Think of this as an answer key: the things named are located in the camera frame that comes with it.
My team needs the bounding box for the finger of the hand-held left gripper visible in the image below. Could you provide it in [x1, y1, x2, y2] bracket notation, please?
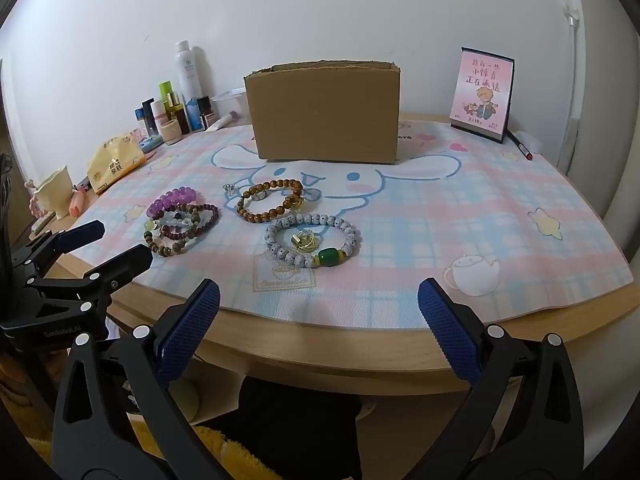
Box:
[25, 245, 154, 318]
[12, 220, 107, 286]

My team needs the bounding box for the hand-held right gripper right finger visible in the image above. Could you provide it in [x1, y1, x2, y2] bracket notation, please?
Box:
[417, 277, 586, 480]

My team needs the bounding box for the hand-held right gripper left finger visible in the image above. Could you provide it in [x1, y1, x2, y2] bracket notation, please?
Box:
[52, 277, 241, 480]

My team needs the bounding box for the brown green bead bracelet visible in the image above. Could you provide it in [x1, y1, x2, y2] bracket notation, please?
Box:
[142, 205, 201, 259]

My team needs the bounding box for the pale green bead bracelet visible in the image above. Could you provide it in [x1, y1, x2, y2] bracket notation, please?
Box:
[147, 212, 196, 233]

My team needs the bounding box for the light purple bead bracelet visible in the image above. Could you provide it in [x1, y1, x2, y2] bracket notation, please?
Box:
[148, 186, 204, 221]

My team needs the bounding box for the dark purple bead bracelet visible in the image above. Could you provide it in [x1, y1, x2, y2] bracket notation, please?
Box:
[155, 202, 221, 241]

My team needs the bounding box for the white speckled bead bracelet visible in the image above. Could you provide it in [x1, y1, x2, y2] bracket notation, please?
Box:
[265, 212, 360, 270]

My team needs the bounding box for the brown cardboard box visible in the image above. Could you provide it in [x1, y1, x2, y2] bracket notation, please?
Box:
[243, 60, 403, 166]

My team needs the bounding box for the cream ceramic cup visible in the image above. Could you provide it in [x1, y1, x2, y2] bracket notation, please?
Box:
[32, 166, 71, 221]

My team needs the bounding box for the yellow tissue packet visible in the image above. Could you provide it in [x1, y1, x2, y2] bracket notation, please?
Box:
[86, 132, 148, 196]

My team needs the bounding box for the pastel plaid cartoon desk mat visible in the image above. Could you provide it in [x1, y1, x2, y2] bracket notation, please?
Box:
[75, 120, 633, 331]

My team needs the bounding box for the beige jar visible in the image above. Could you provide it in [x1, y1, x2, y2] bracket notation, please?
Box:
[160, 119, 182, 147]

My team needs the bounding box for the yellow fuzzy garment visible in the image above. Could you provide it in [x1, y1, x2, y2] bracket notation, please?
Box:
[195, 425, 281, 480]

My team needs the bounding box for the yellow oil bottle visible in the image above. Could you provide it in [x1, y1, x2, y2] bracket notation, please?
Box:
[166, 92, 190, 135]

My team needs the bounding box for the blue label bottle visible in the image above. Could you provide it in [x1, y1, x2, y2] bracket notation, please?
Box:
[184, 96, 206, 133]

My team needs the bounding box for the dark brown glass bottle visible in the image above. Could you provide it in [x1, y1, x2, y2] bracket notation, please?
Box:
[196, 96, 217, 131]

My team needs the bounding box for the white cosmetic tube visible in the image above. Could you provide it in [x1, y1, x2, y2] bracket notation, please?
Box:
[205, 112, 240, 133]

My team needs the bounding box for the tall white spray bottle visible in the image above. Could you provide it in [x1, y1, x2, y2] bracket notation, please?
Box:
[174, 40, 201, 106]

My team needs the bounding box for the white plastic container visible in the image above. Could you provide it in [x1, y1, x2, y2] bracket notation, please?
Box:
[210, 87, 247, 126]

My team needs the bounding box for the red black pen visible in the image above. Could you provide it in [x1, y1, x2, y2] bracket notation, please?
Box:
[507, 131, 534, 161]

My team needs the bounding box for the pink desk calendar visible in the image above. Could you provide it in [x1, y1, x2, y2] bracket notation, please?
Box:
[448, 47, 515, 145]

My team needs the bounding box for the gold ring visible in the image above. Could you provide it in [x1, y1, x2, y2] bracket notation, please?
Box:
[291, 230, 318, 253]

